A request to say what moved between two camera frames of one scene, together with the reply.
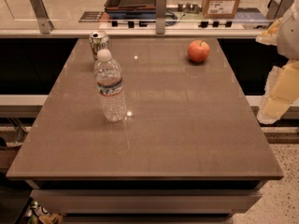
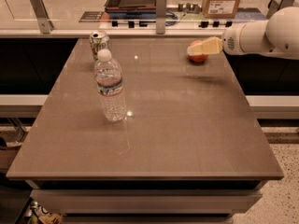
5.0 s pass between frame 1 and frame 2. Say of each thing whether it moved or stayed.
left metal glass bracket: stayed
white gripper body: moved
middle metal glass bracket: stayed
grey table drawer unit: stayed
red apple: stayed
